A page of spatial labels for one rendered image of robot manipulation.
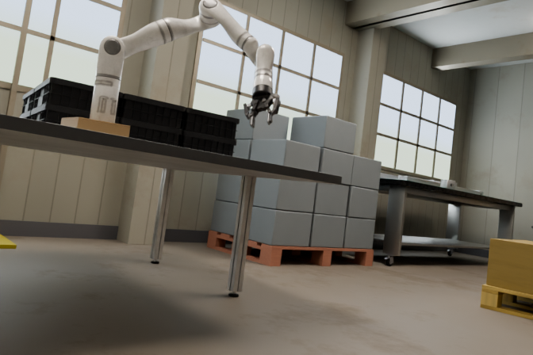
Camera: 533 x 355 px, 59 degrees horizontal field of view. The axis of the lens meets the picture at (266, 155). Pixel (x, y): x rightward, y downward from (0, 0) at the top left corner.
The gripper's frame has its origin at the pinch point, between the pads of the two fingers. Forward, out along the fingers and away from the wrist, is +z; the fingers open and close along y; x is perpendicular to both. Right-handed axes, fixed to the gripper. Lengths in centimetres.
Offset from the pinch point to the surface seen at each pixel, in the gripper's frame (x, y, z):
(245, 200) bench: 88, -42, -19
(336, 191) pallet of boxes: 254, -23, -109
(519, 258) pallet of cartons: 209, 103, -18
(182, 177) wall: 226, -169, -131
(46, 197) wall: 137, -238, -73
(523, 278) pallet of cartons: 213, 103, -6
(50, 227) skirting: 151, -239, -53
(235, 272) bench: 104, -52, 15
